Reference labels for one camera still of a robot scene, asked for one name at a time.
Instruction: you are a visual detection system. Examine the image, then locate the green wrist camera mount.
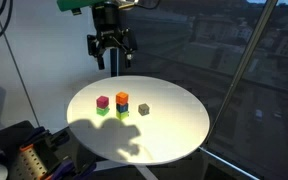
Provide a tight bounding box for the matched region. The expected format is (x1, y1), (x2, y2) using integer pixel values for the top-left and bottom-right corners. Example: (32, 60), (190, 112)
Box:
(56, 0), (106, 13)

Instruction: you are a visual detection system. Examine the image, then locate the magenta block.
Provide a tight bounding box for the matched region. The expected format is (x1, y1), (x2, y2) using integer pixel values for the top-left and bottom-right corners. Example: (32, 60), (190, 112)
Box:
(96, 95), (110, 109)

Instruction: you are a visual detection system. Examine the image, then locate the clamp with orange handle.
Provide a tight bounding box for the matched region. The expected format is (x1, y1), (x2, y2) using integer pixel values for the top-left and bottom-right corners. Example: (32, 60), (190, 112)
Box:
(48, 159), (97, 180)
(18, 125), (48, 153)

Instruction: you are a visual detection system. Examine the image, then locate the round white table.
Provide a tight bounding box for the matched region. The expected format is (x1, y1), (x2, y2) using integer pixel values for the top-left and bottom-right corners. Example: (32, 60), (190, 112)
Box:
(66, 75), (211, 180)

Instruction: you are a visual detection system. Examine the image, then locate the grey block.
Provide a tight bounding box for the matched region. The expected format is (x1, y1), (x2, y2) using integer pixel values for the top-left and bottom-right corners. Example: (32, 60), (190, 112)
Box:
(137, 103), (151, 117)

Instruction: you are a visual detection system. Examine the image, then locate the window bottom rail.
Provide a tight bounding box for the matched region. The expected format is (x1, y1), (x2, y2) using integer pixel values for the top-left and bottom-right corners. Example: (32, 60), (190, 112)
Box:
(198, 145), (262, 180)

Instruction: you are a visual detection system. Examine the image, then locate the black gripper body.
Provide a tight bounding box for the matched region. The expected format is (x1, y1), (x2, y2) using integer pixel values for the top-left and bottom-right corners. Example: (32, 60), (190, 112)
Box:
(92, 3), (130, 48)

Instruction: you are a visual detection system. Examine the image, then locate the dark window post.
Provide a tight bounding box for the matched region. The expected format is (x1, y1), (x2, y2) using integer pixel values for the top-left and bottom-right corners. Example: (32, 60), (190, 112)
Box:
(109, 48), (120, 78)

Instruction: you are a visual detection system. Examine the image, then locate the yellow-green block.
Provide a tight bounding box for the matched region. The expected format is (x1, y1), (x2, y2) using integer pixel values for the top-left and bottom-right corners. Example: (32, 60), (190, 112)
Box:
(115, 110), (130, 121)

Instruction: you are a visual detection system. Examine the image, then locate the blue block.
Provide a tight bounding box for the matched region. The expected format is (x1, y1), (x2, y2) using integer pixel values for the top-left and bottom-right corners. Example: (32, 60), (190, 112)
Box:
(116, 102), (129, 114)

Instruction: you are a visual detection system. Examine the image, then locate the green block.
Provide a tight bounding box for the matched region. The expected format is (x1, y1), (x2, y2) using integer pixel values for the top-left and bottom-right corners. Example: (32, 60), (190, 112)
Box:
(96, 106), (111, 117)

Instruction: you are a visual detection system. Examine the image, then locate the orange block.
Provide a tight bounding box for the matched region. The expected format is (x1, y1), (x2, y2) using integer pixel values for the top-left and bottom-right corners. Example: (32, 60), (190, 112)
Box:
(115, 91), (130, 106)

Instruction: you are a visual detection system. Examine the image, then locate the black pegboard cart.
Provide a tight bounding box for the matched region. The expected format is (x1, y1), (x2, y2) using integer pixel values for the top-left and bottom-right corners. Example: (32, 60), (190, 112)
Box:
(0, 119), (98, 180)

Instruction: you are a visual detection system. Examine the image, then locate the grey window mullion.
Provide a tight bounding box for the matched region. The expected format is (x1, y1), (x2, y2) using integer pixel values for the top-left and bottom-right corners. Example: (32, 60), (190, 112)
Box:
(202, 0), (279, 149)

